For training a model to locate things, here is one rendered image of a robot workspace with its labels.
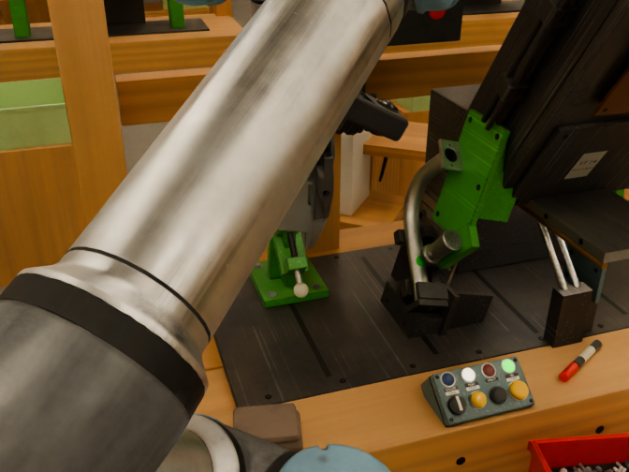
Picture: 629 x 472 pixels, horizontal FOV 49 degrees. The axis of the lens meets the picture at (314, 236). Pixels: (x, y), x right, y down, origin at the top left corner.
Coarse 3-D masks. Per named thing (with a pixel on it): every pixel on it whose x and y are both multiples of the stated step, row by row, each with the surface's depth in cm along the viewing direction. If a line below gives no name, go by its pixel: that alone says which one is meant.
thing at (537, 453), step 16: (528, 448) 99; (544, 448) 99; (560, 448) 99; (576, 448) 100; (592, 448) 100; (608, 448) 100; (624, 448) 101; (544, 464) 95; (560, 464) 101; (576, 464) 101; (592, 464) 102; (608, 464) 101; (624, 464) 101
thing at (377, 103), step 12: (360, 96) 67; (372, 96) 71; (360, 108) 66; (372, 108) 67; (384, 108) 68; (396, 108) 69; (360, 120) 67; (372, 120) 67; (384, 120) 68; (396, 120) 68; (372, 132) 70; (384, 132) 68; (396, 132) 69
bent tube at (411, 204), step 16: (448, 144) 121; (432, 160) 122; (448, 160) 119; (416, 176) 127; (432, 176) 124; (416, 192) 128; (416, 208) 129; (416, 224) 128; (416, 240) 127; (416, 256) 125; (416, 272) 124
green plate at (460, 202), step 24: (480, 120) 116; (480, 144) 115; (504, 144) 111; (480, 168) 115; (456, 192) 121; (480, 192) 114; (504, 192) 117; (432, 216) 127; (456, 216) 120; (480, 216) 118; (504, 216) 119
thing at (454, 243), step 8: (448, 232) 117; (456, 232) 118; (440, 240) 117; (448, 240) 116; (456, 240) 117; (424, 248) 122; (432, 248) 119; (440, 248) 118; (448, 248) 116; (456, 248) 116; (424, 256) 121; (432, 256) 120; (440, 256) 119; (432, 264) 122
